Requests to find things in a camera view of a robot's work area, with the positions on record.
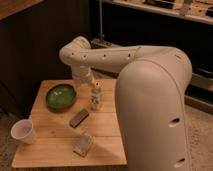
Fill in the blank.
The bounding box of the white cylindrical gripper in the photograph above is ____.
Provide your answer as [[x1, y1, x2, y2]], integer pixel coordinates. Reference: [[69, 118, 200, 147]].
[[71, 65, 97, 88]]

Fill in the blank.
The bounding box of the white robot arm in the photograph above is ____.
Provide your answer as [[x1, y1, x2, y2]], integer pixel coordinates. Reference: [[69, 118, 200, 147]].
[[59, 36, 192, 171]]

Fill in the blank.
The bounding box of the small clear labelled bottle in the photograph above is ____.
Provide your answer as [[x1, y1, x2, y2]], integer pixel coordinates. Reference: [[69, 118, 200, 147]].
[[91, 82, 102, 110]]

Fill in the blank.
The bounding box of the green ceramic bowl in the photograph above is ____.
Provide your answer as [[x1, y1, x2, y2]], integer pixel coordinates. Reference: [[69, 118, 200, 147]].
[[45, 84, 77, 110]]

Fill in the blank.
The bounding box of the grey metal base beam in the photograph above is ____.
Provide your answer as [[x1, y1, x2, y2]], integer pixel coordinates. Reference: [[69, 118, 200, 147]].
[[91, 38, 116, 48]]

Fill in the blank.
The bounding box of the wooden table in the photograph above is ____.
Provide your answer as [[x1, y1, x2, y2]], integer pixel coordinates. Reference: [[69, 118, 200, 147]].
[[12, 79, 126, 168]]

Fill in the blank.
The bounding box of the metal vertical pole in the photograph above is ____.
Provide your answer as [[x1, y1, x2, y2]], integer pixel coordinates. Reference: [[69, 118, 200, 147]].
[[99, 0, 104, 42]]

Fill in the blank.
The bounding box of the clear plastic snack packet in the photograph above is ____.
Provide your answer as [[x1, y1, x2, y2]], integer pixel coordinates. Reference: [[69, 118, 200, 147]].
[[73, 132, 93, 157]]

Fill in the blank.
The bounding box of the white paper cup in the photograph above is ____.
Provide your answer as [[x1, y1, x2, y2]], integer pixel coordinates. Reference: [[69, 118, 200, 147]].
[[11, 119, 37, 144]]

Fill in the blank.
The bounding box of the cluttered background shelf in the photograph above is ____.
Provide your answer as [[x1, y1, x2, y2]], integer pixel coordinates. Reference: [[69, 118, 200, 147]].
[[103, 0, 213, 25]]

